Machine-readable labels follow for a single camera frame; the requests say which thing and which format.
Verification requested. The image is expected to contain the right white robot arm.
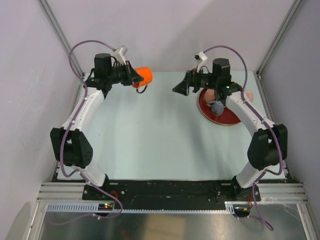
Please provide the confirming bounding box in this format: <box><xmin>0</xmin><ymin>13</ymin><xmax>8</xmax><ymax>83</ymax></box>
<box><xmin>172</xmin><ymin>58</ymin><xmax>288</xmax><ymax>201</ymax></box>

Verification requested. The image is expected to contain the pink mug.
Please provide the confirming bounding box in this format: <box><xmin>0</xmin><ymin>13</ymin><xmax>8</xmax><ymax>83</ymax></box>
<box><xmin>203</xmin><ymin>89</ymin><xmax>216</xmax><ymax>103</ymax></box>

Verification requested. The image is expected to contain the orange mug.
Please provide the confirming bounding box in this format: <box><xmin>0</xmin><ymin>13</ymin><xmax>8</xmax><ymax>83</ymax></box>
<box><xmin>132</xmin><ymin>66</ymin><xmax>153</xmax><ymax>94</ymax></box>

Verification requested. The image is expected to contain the white cable duct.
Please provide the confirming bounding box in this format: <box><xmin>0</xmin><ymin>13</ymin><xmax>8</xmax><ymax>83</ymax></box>
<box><xmin>46</xmin><ymin>202</ymin><xmax>236</xmax><ymax>215</ymax></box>

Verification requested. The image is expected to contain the pale pink cup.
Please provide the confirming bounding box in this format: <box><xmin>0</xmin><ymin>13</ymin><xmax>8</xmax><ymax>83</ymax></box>
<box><xmin>244</xmin><ymin>90</ymin><xmax>254</xmax><ymax>103</ymax></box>

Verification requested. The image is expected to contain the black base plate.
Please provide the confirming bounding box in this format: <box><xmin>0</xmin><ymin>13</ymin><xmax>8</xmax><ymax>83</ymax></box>
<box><xmin>82</xmin><ymin>178</ymin><xmax>262</xmax><ymax>211</ymax></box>

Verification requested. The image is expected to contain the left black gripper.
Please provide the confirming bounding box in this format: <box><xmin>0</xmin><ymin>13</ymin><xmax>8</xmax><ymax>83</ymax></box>
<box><xmin>107</xmin><ymin>61</ymin><xmax>144</xmax><ymax>86</ymax></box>

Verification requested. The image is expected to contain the left aluminium frame post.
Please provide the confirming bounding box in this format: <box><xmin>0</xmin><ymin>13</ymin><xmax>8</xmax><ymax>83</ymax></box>
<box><xmin>37</xmin><ymin>0</ymin><xmax>84</xmax><ymax>76</ymax></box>

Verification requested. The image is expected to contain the red round tray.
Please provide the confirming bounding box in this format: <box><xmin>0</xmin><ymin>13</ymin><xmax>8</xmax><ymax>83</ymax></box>
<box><xmin>196</xmin><ymin>88</ymin><xmax>243</xmax><ymax>126</ymax></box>

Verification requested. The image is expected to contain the aluminium rail bar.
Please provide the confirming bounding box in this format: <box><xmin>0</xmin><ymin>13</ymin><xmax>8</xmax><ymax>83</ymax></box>
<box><xmin>258</xmin><ymin>183</ymin><xmax>309</xmax><ymax>204</ymax></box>

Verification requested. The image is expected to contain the right aluminium frame post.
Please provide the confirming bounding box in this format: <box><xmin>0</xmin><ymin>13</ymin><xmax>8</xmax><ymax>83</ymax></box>
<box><xmin>256</xmin><ymin>0</ymin><xmax>305</xmax><ymax>80</ymax></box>

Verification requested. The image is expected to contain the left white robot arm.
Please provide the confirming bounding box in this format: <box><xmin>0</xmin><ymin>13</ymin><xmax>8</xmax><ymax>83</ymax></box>
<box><xmin>50</xmin><ymin>53</ymin><xmax>153</xmax><ymax>200</ymax></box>

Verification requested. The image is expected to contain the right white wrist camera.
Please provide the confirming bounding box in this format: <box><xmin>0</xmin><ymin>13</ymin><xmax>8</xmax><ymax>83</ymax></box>
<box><xmin>193</xmin><ymin>51</ymin><xmax>208</xmax><ymax>72</ymax></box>

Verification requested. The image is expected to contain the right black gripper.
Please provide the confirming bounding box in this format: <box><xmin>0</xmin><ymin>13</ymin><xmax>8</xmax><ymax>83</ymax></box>
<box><xmin>172</xmin><ymin>64</ymin><xmax>219</xmax><ymax>97</ymax></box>

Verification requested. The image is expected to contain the aluminium frame post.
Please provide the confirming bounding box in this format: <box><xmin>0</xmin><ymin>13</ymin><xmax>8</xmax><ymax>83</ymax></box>
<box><xmin>37</xmin><ymin>0</ymin><xmax>84</xmax><ymax>76</ymax></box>
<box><xmin>256</xmin><ymin>0</ymin><xmax>305</xmax><ymax>80</ymax></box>

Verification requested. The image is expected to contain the grey mug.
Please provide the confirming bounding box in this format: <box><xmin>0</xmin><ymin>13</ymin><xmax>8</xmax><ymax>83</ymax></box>
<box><xmin>207</xmin><ymin>100</ymin><xmax>225</xmax><ymax>117</ymax></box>

